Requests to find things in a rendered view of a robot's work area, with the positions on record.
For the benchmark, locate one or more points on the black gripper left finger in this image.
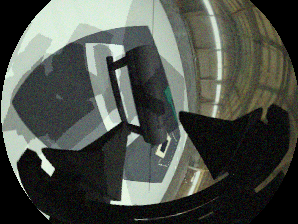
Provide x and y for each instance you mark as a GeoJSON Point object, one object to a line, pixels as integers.
{"type": "Point", "coordinates": [101, 163]}

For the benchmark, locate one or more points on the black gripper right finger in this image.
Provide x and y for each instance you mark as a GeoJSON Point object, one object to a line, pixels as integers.
{"type": "Point", "coordinates": [217, 140]}

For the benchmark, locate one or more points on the cream tile with dark square mark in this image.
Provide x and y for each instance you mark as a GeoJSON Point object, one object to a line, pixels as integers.
{"type": "Point", "coordinates": [161, 149]}

